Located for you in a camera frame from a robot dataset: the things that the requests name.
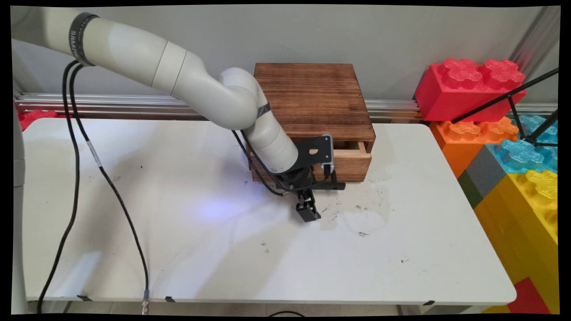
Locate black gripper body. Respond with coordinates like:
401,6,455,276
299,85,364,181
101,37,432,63
274,165,320,193

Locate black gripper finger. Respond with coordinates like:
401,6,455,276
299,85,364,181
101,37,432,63
295,190,310,215
300,191,322,222

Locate brown wooden drawer cabinet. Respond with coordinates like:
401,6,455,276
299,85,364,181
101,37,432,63
246,62,377,184

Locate dark green toy brick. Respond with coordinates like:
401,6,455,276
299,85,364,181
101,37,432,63
457,170,483,209

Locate orange toy brick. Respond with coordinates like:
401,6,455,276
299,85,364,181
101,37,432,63
429,117,519,179

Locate large red toy brick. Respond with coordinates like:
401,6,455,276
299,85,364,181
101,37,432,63
414,58,527,123

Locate large yellow toy brick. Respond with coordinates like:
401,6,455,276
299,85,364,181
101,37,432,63
473,170,559,315

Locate blue toy brick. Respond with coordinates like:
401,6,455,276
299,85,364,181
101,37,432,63
485,115,559,175

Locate black tripod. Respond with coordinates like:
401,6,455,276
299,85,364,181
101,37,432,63
451,68,559,148

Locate small red flat brick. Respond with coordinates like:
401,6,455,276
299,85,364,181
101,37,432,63
506,277,552,315

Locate red toy brick behind table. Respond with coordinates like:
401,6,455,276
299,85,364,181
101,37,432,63
18,110,59,132

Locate slanted aluminium profile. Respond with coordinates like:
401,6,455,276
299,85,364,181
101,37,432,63
509,6,561,80

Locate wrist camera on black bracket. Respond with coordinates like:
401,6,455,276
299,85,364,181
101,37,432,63
294,133,335,177

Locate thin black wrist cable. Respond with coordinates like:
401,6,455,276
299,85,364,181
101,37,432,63
231,129,287,197

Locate black cable with silver plug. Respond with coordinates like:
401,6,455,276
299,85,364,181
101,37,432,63
68,62,151,315

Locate horizontal aluminium rail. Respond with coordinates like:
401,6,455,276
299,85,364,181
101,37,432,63
15,92,559,124

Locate long black hanging cable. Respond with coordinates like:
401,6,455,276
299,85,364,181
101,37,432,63
37,60,82,314

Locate black strap on arm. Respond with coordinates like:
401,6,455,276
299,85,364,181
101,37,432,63
69,12,100,67

